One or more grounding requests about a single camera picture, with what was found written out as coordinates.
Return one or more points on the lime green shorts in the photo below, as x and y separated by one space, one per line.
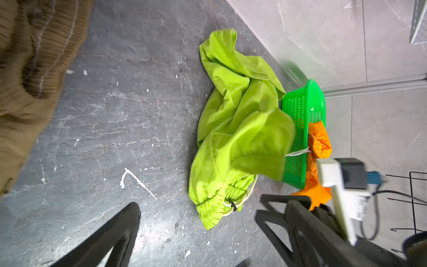
241 134

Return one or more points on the tan khaki shorts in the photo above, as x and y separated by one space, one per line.
39 41

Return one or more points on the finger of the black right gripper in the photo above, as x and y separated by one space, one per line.
262 217
305 201

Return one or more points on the white wire mesh basket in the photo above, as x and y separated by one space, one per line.
418 32

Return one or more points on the black wire hook rack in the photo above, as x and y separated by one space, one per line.
409 213

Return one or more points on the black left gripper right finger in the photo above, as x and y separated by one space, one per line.
313 242

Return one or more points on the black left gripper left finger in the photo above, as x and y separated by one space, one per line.
116 237

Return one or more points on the green plastic basket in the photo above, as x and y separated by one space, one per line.
303 105

